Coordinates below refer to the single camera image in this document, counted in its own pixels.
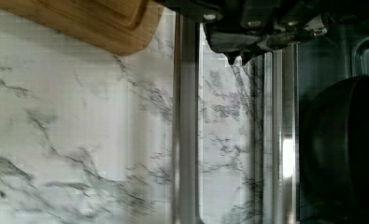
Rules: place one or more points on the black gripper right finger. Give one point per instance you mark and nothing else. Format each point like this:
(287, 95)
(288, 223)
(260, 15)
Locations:
(282, 37)

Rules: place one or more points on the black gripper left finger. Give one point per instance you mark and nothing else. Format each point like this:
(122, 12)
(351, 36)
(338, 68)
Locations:
(236, 34)

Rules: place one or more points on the black pan in oven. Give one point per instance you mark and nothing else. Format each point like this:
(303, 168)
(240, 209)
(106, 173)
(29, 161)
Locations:
(334, 145)

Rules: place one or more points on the bamboo cutting board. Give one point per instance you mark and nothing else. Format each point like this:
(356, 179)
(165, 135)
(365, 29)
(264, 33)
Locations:
(122, 27)

